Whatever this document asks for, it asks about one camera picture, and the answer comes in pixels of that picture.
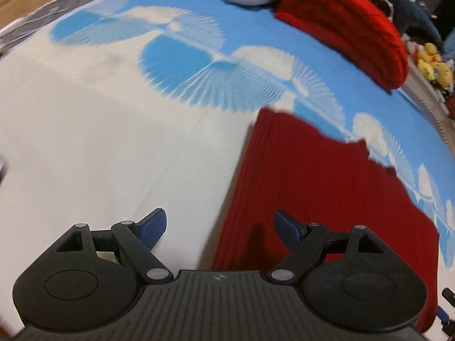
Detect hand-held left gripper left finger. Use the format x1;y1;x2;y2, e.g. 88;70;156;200
53;208;174;282

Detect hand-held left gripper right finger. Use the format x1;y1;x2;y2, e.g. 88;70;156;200
269;210;386;284

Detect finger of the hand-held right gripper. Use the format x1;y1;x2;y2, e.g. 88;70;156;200
437;288;455;324

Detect dark red knitted garment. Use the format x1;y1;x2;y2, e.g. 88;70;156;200
210;108;441;335

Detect blue white patterned blanket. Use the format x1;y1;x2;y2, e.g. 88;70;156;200
0;0;455;341

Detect bright red folded garment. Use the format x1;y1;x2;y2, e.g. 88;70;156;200
274;0;410;92

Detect yellow plush toys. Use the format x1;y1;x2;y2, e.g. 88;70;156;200
415;43;454;90

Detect dark teal cloth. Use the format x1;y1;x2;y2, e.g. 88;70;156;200
383;0;443;45

